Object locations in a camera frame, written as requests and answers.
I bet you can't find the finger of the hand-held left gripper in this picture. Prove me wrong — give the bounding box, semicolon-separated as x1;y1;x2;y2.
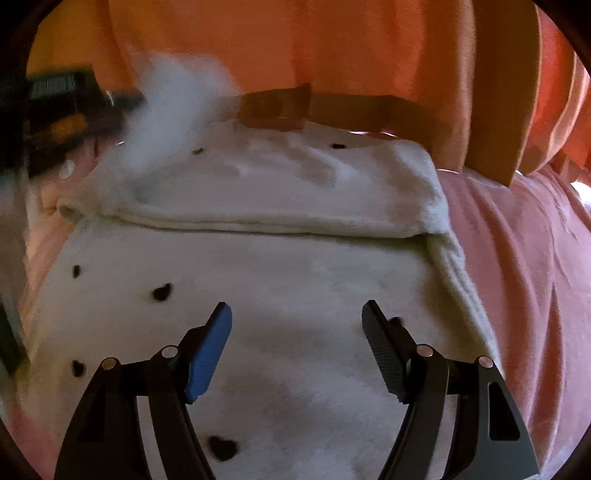
107;91;147;112

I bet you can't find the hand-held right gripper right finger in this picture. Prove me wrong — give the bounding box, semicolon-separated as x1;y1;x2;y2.
361;300;541;480

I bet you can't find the white spotted fleece garment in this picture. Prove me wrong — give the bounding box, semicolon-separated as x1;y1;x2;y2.
18;55;504;480

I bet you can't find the orange curtain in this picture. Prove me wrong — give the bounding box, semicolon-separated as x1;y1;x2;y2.
28;0;591;185

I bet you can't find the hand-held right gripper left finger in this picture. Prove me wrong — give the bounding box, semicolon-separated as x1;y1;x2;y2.
53;302;233;480

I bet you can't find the pink printed blanket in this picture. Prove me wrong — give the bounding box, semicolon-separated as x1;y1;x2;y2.
0;138;591;480

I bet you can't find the brown wooden headboard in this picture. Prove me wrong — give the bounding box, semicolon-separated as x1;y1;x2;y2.
238;83;446;144

